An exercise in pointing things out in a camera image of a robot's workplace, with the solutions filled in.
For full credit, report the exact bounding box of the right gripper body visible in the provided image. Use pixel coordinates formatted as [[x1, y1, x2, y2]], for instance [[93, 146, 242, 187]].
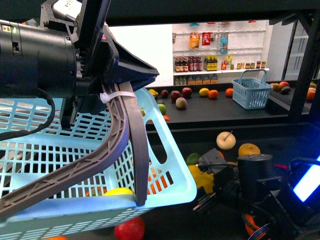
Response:
[[193, 162, 252, 213]]

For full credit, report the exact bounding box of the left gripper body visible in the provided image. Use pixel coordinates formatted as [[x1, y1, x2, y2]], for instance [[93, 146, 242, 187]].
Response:
[[39, 0, 111, 130]]

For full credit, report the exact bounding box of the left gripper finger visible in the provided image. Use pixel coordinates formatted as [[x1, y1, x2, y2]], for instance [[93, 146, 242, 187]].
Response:
[[103, 24, 159, 85], [129, 76, 156, 93]]

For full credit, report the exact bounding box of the light blue shopping basket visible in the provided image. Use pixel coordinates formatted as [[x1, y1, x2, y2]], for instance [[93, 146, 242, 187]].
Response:
[[0, 88, 197, 240]]

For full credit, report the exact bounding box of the white shelf with bottles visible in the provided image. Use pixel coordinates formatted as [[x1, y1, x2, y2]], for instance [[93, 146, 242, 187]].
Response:
[[172, 20, 273, 85]]

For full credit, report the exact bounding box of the black metal shelf rack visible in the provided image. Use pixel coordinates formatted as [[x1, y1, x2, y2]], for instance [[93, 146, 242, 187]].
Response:
[[0, 0, 320, 240]]

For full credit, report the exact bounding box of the yellow starfruit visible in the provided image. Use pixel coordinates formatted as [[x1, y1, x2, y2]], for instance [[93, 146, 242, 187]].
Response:
[[149, 89, 159, 98]]

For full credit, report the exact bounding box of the dark red plum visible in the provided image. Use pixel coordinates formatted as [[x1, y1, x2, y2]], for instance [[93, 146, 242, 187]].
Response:
[[160, 89, 169, 98]]

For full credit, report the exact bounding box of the far green apple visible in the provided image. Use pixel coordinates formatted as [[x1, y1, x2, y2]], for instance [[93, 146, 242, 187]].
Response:
[[157, 103, 167, 116]]

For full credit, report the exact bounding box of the white zip tie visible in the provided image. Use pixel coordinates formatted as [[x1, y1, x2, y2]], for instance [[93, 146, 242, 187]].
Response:
[[99, 91, 136, 104]]

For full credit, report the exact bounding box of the yellow-orange apple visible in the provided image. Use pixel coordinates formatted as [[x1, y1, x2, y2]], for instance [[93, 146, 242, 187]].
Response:
[[238, 143, 261, 156]]

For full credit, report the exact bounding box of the dark green lime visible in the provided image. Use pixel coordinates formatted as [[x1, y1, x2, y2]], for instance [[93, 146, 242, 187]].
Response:
[[185, 152, 201, 165]]

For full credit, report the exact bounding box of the far pink peach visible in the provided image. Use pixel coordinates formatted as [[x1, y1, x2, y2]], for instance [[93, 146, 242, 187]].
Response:
[[175, 97, 187, 110]]

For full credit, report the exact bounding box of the white pear with stem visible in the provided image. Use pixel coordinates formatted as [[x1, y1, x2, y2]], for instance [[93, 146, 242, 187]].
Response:
[[216, 131, 237, 150]]

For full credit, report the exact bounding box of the dark red apple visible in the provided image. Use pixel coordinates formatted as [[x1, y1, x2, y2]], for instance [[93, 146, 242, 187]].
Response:
[[181, 87, 193, 99]]

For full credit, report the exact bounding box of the far mandarin orange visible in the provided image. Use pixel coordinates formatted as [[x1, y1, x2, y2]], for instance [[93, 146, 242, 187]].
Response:
[[208, 89, 219, 100]]

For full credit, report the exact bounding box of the far right orange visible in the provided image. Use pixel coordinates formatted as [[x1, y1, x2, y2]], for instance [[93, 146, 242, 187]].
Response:
[[225, 88, 234, 98]]

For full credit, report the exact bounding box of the small blue basket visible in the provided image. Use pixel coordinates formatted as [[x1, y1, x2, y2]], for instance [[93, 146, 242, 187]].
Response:
[[231, 68, 273, 110]]

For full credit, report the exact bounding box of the red pomegranate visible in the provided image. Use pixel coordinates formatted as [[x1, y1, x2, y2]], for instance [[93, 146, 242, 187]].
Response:
[[114, 216, 145, 240]]

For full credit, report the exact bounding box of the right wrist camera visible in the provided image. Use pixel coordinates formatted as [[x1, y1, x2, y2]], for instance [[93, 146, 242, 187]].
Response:
[[197, 148, 227, 174]]

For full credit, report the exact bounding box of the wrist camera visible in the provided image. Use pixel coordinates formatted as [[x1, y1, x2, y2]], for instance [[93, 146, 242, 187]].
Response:
[[52, 0, 82, 23], [197, 148, 227, 174]]

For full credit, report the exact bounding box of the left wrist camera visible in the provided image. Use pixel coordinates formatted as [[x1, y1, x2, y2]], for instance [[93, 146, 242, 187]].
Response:
[[52, 0, 82, 23]]

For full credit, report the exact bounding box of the black cable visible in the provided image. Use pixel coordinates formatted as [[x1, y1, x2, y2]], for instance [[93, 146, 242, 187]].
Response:
[[0, 87, 56, 142]]

